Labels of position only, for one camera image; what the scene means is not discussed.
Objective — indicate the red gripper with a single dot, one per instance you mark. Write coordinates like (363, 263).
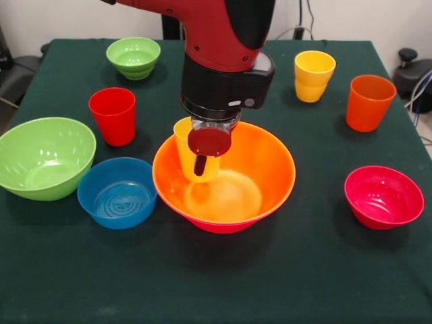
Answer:
(209, 141)

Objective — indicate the large orange bowl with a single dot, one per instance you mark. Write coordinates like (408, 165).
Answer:
(263, 162)

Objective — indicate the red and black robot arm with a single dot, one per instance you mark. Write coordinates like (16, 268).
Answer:
(229, 33)

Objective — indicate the red cup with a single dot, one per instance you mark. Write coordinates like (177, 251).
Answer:
(114, 128)

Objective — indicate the blue bowl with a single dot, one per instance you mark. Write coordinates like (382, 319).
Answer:
(116, 221)

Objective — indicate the dark green tablecloth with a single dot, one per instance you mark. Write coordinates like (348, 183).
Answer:
(216, 270)

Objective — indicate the small green bowl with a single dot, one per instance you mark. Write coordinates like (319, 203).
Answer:
(133, 57)

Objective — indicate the black cabinet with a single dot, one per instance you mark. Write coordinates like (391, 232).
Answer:
(172, 28)

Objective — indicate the large green bowl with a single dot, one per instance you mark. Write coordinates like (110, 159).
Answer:
(44, 158)

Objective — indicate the black power adapter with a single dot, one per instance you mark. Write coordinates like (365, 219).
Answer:
(298, 33)

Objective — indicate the orange cup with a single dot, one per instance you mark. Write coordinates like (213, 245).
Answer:
(366, 114)

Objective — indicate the red bowl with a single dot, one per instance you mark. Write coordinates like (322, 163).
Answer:
(381, 199)

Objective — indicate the black chair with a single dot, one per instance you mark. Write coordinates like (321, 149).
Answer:
(20, 74)

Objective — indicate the black equipment base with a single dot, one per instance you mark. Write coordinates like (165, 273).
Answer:
(411, 74)

